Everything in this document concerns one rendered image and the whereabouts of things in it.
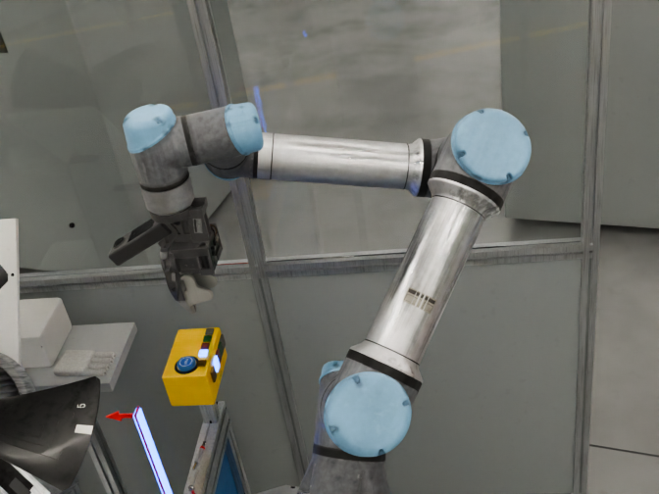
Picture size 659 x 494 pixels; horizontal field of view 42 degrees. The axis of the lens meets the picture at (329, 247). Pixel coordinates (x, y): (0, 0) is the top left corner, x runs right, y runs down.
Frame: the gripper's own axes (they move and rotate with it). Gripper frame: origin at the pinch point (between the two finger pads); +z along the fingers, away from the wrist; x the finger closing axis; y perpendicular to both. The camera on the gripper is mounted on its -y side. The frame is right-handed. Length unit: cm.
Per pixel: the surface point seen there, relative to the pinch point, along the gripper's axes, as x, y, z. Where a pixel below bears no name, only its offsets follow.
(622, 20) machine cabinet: 216, 113, 43
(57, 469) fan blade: -9.0, -29.6, 29.1
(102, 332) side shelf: 63, -52, 57
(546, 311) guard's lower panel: 71, 67, 64
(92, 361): 50, -50, 56
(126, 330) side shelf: 63, -45, 57
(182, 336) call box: 35, -18, 36
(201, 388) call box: 21.5, -11.3, 39.6
